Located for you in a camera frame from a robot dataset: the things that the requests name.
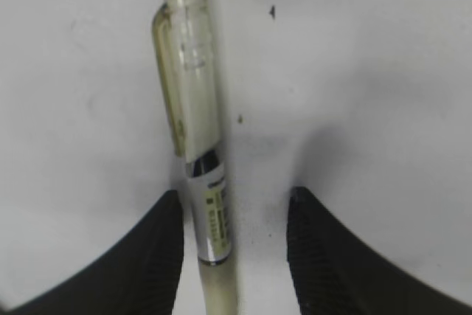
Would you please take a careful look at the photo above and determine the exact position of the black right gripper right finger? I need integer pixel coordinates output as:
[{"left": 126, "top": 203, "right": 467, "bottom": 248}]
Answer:
[{"left": 286, "top": 187, "right": 471, "bottom": 314}]

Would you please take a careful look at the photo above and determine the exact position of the beige patterned pen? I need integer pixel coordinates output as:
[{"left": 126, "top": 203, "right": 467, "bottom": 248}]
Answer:
[{"left": 151, "top": 0, "right": 238, "bottom": 314}]

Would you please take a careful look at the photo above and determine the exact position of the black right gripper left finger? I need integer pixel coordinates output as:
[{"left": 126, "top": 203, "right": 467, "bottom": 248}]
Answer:
[{"left": 11, "top": 190, "right": 184, "bottom": 314}]

